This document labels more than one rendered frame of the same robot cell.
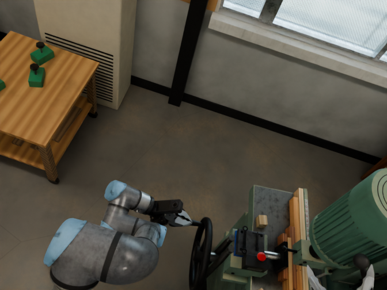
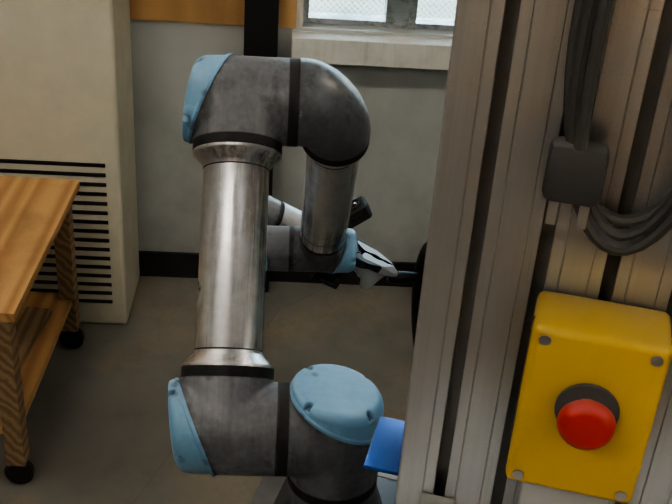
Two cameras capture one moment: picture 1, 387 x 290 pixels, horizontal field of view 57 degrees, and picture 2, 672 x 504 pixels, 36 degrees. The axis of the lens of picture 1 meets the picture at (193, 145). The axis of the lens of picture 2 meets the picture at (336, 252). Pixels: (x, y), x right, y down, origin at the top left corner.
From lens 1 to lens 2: 1.13 m
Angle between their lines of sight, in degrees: 25
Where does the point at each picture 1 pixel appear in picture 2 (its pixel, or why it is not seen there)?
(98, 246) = (271, 60)
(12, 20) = not seen: outside the picture
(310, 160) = not seen: hidden behind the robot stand
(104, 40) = (82, 131)
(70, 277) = (238, 115)
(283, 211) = not seen: hidden behind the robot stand
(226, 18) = (322, 34)
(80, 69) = (43, 196)
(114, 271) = (311, 83)
